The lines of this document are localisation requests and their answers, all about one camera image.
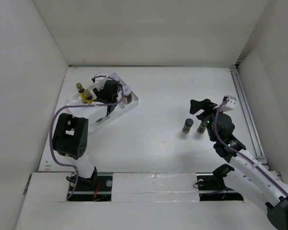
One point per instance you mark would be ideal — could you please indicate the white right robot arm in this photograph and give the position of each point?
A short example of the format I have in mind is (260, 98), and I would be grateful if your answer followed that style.
(241, 171)

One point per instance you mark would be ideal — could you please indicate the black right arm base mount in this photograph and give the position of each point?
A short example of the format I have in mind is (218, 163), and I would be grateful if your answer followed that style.
(211, 186)

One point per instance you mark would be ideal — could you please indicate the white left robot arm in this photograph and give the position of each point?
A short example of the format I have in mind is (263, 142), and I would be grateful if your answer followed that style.
(68, 134)

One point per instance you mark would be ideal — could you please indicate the white divided organizer tray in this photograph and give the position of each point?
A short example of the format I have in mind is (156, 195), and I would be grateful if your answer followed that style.
(127, 105)

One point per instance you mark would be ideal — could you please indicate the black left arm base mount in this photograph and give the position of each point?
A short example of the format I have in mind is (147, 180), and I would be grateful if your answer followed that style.
(97, 188)

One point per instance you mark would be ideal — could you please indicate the yellow label bottle gold cap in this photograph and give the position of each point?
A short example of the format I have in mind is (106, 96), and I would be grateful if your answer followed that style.
(80, 89)

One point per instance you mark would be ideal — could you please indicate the aluminium rail right side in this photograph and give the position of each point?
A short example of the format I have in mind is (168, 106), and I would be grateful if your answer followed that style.
(256, 149)

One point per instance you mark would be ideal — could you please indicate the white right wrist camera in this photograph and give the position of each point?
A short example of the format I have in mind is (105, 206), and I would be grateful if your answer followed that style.
(230, 104)

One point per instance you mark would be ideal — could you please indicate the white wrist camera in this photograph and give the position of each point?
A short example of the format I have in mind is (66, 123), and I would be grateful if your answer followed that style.
(98, 81)
(230, 104)

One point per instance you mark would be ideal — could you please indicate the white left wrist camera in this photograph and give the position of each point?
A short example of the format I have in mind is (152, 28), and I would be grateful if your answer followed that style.
(98, 81)

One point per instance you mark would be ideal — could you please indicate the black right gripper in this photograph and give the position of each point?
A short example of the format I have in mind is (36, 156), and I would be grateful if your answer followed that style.
(196, 105)

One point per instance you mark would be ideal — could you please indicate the brown spice jar dark cap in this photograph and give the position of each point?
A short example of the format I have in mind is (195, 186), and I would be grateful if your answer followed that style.
(202, 127)

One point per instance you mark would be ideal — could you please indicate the white lid jar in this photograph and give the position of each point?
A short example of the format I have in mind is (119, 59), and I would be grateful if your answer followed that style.
(127, 94)
(114, 76)

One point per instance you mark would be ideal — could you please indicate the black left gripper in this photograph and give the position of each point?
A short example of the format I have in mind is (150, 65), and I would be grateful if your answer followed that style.
(98, 93)

